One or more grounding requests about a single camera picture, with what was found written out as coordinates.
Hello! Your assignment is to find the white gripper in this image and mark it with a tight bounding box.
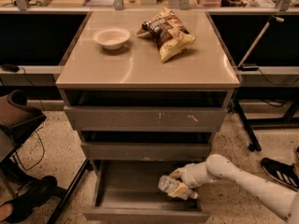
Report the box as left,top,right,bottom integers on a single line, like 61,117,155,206
167,162,215,200

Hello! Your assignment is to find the blue-labelled plastic water bottle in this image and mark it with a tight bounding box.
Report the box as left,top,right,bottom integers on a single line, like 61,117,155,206
158,175,198,200

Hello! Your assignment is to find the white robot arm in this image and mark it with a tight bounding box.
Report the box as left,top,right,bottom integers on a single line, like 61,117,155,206
165,154,299,224

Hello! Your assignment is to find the grey open bottom drawer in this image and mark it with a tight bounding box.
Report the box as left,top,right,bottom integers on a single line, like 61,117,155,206
83,161,209,224

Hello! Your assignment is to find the grey drawer cabinet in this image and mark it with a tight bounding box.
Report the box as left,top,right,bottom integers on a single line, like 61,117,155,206
55,8,242,163

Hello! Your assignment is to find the grey middle drawer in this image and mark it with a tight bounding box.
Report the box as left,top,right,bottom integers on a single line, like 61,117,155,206
81,142,211,161

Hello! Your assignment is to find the grey top drawer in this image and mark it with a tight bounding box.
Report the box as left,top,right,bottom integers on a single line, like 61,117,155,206
64,105,226,132

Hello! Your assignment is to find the black white striped sneaker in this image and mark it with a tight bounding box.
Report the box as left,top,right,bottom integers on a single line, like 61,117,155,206
261,158,299,191

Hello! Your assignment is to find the black adapter right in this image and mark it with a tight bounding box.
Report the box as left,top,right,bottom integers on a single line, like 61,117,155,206
238,63,259,71

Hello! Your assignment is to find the yellow brown chip bag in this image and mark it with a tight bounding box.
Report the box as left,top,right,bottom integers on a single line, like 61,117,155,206
136,7,195,63

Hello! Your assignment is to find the black shoe left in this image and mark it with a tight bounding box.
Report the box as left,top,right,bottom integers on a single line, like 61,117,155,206
0,175,57,223

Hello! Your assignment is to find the white paper bowl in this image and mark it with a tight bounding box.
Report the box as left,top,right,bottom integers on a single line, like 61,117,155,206
93,27,131,50

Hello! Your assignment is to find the dark office chair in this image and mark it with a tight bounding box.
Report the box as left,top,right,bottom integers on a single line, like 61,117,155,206
0,89,68,203

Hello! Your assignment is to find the white stick with black tip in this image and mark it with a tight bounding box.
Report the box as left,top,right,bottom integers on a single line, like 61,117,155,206
237,15,284,70

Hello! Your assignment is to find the black power adapter left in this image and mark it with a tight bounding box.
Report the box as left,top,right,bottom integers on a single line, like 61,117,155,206
0,63,20,73

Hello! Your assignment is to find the black table leg frame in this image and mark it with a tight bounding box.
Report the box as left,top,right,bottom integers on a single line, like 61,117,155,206
234,99,299,151

